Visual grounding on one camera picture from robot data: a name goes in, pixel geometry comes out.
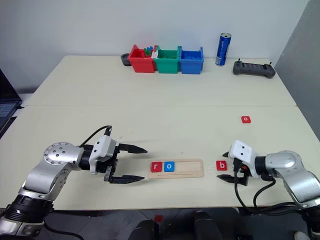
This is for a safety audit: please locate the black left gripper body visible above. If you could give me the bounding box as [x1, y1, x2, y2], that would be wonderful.
[95, 141, 122, 183]

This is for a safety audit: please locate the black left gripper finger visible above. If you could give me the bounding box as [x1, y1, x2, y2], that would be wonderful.
[118, 143, 148, 155]
[109, 175, 146, 185]

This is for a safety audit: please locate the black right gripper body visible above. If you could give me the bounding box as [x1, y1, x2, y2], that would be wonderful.
[232, 159, 251, 187]

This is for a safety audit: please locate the red letter b block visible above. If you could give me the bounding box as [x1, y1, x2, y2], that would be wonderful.
[215, 159, 228, 172]

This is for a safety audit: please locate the red letter r block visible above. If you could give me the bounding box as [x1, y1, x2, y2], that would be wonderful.
[150, 161, 163, 174]

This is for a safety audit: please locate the wooden letter tray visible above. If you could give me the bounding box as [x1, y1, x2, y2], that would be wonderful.
[147, 158, 205, 180]

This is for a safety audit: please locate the blue letter o block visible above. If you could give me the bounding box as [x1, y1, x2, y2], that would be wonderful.
[163, 160, 176, 173]

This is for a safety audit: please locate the dark rounded shape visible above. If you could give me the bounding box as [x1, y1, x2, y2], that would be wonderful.
[127, 218, 156, 240]

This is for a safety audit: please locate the red plastic bin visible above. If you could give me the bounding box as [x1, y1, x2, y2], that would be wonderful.
[127, 44, 157, 74]

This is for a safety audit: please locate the gray remote controller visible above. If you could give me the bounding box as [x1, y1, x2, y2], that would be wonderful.
[232, 58, 277, 79]

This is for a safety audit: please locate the black round dish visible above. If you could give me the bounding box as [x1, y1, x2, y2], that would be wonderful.
[120, 52, 133, 67]

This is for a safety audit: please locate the green plastic bin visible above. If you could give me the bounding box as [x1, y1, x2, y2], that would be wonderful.
[153, 45, 182, 75]

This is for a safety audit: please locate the blue plastic bin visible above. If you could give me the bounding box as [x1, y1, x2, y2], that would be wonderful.
[179, 45, 205, 75]

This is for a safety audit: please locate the blue drink can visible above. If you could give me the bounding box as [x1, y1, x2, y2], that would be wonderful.
[215, 32, 233, 67]

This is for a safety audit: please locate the gray partition panel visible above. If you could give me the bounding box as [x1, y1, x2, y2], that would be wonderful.
[273, 0, 320, 142]

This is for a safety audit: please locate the dark laptop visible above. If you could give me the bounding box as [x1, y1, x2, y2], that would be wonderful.
[0, 68, 24, 137]

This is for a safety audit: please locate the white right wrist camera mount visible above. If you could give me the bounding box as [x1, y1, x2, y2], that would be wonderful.
[229, 140, 261, 176]

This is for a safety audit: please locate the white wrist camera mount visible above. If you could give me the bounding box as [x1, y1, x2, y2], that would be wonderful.
[229, 140, 261, 176]
[89, 135, 118, 175]

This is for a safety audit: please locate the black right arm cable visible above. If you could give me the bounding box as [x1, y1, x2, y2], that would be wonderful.
[233, 164, 305, 215]

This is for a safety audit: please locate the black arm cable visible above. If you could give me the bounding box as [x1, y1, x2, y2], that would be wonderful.
[79, 125, 113, 147]
[233, 164, 305, 215]

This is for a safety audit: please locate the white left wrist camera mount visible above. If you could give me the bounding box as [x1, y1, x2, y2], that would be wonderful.
[89, 135, 118, 175]

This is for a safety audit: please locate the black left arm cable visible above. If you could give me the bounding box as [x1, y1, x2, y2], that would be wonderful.
[79, 125, 113, 147]

